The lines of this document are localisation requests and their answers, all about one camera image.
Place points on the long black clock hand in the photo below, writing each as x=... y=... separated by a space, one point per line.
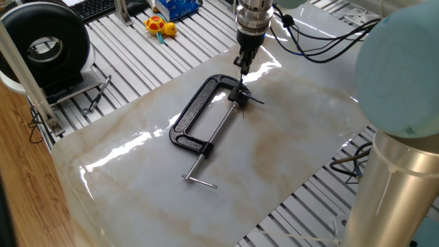
x=241 y=83

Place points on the short black clock hand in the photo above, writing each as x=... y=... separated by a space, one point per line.
x=255 y=100

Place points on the black and silver hand tool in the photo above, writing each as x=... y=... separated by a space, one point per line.
x=99 y=94

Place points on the aluminium frame post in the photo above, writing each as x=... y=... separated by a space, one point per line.
x=27 y=72

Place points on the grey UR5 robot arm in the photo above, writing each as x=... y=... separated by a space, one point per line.
x=398 y=75

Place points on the blue tissue box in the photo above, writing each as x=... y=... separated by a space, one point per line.
x=178 y=8

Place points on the glossy marble pattern mat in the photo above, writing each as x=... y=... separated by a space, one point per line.
x=240 y=171

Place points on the black computer keyboard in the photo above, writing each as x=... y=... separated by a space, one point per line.
x=92 y=8

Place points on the black C-clamp with steel screw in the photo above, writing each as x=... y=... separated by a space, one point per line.
x=192 y=113

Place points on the black clock movement box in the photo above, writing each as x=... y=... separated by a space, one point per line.
x=236 y=97

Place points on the thin black second hand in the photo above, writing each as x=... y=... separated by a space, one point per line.
x=243 y=111

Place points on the short aluminium bracket post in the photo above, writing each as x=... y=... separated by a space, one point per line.
x=122 y=12

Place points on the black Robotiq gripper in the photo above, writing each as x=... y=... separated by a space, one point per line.
x=251 y=39

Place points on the white tyre stand plate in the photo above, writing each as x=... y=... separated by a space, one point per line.
x=89 y=85

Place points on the yellow turtle toy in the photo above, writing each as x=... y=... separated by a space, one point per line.
x=157 y=25

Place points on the black computer mouse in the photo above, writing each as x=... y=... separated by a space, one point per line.
x=137 y=6

